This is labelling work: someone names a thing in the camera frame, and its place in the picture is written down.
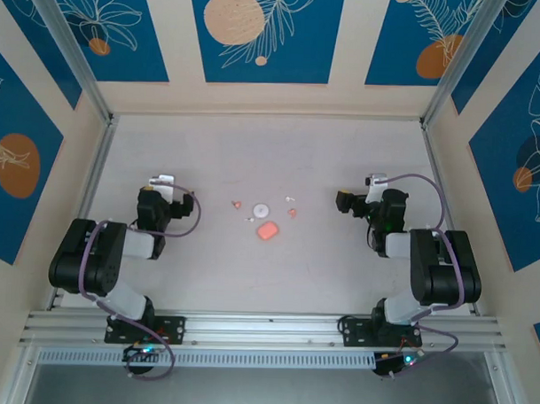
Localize pink earbud charging case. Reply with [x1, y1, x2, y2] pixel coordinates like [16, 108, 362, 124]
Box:
[256, 221, 280, 242]

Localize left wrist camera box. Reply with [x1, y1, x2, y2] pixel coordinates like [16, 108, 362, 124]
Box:
[147, 174, 177, 198]

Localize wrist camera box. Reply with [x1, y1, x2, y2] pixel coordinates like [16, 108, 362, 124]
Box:
[147, 174, 177, 198]
[364, 172, 391, 204]

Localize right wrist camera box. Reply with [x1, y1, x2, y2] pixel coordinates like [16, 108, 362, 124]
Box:
[364, 172, 391, 204]

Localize aluminium side rail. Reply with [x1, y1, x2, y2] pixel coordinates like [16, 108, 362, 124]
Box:
[414, 120, 487, 316]
[48, 112, 120, 313]

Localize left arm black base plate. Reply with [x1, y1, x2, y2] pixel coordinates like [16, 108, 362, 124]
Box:
[104, 314, 188, 346]

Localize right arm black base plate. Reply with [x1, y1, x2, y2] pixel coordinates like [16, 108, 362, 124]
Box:
[340, 317, 426, 350]

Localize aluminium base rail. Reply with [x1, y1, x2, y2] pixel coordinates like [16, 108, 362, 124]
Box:
[19, 299, 511, 363]

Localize white slotted cable duct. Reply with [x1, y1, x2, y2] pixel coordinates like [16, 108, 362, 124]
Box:
[36, 340, 378, 376]

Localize aluminium frame post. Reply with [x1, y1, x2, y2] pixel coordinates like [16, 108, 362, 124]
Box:
[419, 0, 505, 131]
[20, 0, 118, 123]

